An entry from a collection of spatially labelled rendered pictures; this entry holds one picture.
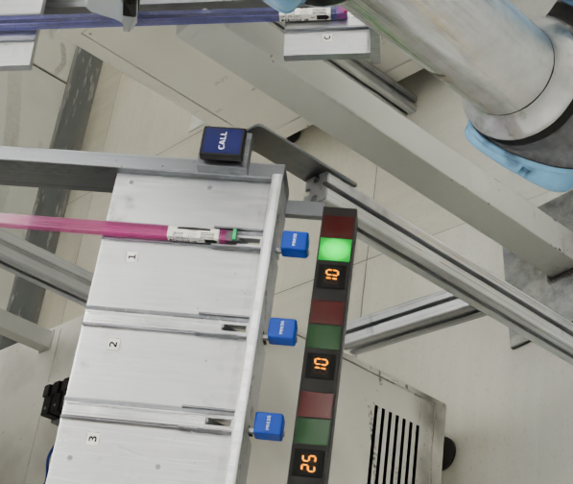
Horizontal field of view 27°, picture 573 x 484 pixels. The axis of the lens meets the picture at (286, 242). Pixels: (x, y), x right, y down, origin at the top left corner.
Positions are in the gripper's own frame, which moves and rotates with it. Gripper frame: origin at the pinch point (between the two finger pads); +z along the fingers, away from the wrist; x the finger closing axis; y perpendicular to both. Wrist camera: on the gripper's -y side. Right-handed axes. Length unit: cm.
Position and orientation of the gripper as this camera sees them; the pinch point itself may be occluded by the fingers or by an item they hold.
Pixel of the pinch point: (133, 17)
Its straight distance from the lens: 146.5
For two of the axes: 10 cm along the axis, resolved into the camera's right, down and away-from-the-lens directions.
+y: -9.9, -1.1, -0.9
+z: -1.4, 5.6, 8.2
